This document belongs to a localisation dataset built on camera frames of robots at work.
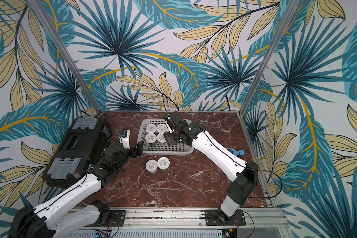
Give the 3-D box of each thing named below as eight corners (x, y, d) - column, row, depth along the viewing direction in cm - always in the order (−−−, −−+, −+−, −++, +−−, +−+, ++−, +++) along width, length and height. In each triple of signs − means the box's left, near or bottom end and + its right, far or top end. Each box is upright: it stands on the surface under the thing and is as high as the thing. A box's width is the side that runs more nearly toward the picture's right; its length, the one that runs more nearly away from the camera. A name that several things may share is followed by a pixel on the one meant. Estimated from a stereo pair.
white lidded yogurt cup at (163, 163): (157, 172, 90) (156, 167, 84) (158, 161, 95) (157, 156, 89) (169, 172, 91) (169, 167, 84) (170, 162, 95) (170, 156, 89)
